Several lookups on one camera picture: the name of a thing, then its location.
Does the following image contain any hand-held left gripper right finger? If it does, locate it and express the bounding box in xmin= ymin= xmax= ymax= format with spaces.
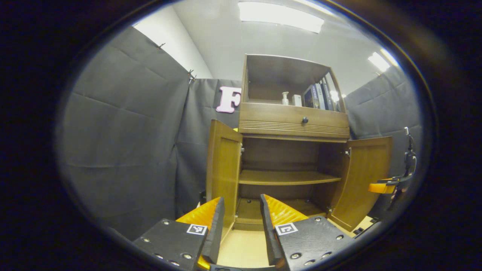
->
xmin=260 ymin=194 xmax=354 ymax=271

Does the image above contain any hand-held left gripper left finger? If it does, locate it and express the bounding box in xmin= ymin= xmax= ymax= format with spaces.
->
xmin=133 ymin=196 xmax=226 ymax=270

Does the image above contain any wooden cabinet door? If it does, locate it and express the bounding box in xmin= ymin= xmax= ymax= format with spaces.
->
xmin=206 ymin=119 xmax=243 ymax=241
xmin=327 ymin=136 xmax=393 ymax=232

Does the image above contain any wooden double-door shoe cabinet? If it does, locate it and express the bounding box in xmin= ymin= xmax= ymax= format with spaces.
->
xmin=206 ymin=54 xmax=393 ymax=241

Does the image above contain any wooden cabinet drawer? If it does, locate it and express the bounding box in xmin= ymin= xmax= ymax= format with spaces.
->
xmin=238 ymin=102 xmax=351 ymax=140

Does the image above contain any black tripod stand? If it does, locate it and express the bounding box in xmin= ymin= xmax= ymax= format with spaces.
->
xmin=387 ymin=127 xmax=418 ymax=211

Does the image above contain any wooden inner shelf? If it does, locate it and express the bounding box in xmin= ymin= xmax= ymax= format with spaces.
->
xmin=238 ymin=169 xmax=342 ymax=186

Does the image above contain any dark blue book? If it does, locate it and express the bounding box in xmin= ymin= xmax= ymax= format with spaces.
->
xmin=321 ymin=78 xmax=335 ymax=111
xmin=304 ymin=85 xmax=319 ymax=109

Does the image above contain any grey blue book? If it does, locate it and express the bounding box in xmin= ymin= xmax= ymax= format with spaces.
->
xmin=314 ymin=83 xmax=326 ymax=110

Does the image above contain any small ceiling light panel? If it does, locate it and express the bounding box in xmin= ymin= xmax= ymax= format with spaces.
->
xmin=368 ymin=49 xmax=398 ymax=73

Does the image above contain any long ceiling light panel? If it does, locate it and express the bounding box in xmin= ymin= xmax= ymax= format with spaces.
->
xmin=238 ymin=1 xmax=325 ymax=34

